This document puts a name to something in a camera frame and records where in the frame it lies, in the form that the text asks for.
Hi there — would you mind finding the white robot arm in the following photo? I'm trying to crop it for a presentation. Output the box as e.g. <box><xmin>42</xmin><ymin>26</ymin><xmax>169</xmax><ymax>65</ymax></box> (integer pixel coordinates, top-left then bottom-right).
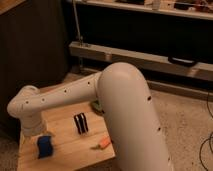
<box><xmin>7</xmin><ymin>62</ymin><xmax>174</xmax><ymax>171</ymax></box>

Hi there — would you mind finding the long metal case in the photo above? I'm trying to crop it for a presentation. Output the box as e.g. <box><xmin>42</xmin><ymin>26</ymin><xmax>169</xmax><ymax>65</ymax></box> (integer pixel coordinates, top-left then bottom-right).
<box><xmin>69</xmin><ymin>41</ymin><xmax>213</xmax><ymax>81</ymax></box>

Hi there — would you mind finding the orange toy carrot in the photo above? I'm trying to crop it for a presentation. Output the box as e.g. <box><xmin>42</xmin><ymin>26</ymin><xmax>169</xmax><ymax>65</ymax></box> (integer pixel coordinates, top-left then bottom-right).
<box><xmin>92</xmin><ymin>136</ymin><xmax>111</xmax><ymax>150</ymax></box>

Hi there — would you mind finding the blue sponge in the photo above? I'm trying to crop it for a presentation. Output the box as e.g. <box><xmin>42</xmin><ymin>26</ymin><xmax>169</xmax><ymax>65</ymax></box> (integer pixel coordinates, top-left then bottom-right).
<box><xmin>37</xmin><ymin>136</ymin><xmax>53</xmax><ymax>159</ymax></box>

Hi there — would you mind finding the metal pole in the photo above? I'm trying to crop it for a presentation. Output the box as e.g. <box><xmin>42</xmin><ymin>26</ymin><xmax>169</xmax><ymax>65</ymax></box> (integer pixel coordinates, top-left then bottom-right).
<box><xmin>72</xmin><ymin>0</ymin><xmax>84</xmax><ymax>71</ymax></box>

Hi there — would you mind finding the wooden shelf board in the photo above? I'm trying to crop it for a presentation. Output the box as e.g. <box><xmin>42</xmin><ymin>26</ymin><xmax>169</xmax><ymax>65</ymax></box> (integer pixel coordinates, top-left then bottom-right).
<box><xmin>67</xmin><ymin>0</ymin><xmax>213</xmax><ymax>21</ymax></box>

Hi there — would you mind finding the black case handle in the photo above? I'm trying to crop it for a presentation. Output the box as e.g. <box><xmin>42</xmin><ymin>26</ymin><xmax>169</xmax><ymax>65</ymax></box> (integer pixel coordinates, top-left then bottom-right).
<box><xmin>168</xmin><ymin>57</ymin><xmax>198</xmax><ymax>67</ymax></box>

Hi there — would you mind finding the black floor cable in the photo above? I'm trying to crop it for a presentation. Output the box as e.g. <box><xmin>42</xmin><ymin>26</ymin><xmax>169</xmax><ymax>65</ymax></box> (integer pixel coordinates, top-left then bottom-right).
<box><xmin>199</xmin><ymin>96</ymin><xmax>213</xmax><ymax>169</ymax></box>

